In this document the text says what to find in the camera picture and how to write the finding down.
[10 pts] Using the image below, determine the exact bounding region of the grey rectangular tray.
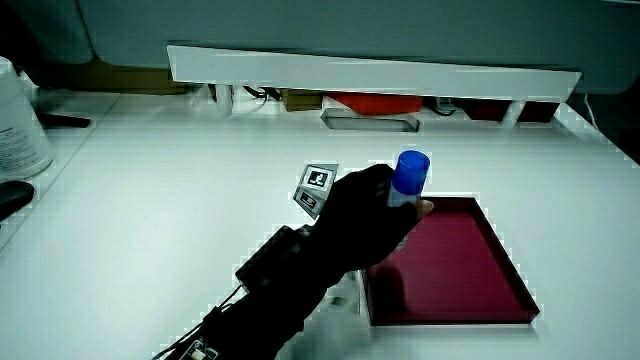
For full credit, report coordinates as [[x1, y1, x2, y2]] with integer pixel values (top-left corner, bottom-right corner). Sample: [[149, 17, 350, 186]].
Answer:
[[319, 107, 421, 134]]

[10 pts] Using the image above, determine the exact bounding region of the brown cardboard box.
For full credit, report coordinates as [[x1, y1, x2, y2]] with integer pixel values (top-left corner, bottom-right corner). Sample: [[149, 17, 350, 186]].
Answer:
[[279, 88, 324, 112]]

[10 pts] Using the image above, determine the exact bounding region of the large brown cardboard sheet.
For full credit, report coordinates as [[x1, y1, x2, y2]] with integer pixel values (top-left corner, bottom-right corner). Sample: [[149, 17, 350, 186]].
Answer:
[[27, 58, 194, 96]]

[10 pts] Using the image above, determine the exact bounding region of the white plastic container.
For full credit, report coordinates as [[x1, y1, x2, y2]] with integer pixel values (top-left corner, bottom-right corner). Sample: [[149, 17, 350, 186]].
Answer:
[[0, 55, 55, 182]]

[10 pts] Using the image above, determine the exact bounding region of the black cable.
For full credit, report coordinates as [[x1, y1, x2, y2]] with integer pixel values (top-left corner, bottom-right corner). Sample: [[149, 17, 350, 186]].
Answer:
[[243, 85, 283, 102]]

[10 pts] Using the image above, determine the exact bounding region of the black flat bar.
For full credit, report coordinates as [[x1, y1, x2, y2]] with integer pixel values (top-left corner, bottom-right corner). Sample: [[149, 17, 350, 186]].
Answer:
[[36, 111, 92, 130]]

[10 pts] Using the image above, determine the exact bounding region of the white cable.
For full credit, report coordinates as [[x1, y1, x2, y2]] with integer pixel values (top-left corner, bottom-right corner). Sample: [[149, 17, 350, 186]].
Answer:
[[582, 92, 602, 132]]

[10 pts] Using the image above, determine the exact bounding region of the glue stick with blue cap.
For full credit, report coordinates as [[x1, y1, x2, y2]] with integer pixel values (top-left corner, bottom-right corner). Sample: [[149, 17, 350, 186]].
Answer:
[[385, 149, 432, 209]]

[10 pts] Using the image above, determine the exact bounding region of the orange red box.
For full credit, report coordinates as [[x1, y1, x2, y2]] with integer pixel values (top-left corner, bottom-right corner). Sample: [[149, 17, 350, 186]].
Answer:
[[325, 91, 425, 116]]

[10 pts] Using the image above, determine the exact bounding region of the dark red rectangular plate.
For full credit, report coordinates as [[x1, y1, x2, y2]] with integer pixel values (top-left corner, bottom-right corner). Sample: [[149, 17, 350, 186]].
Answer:
[[360, 196, 541, 327]]

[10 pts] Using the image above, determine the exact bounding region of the dark red box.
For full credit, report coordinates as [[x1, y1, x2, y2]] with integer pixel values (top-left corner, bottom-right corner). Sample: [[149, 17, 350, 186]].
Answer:
[[455, 98, 561, 124]]

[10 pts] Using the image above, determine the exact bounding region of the white desk shelf riser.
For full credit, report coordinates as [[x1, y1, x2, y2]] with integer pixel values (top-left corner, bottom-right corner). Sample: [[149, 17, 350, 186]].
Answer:
[[166, 44, 584, 129]]

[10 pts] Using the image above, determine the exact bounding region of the person's left hand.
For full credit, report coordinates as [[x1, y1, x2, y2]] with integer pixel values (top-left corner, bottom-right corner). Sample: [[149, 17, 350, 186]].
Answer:
[[292, 162, 435, 274]]

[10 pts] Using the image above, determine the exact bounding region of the black rounded device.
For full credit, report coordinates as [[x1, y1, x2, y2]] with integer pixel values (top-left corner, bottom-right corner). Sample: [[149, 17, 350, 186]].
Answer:
[[0, 180, 36, 222]]

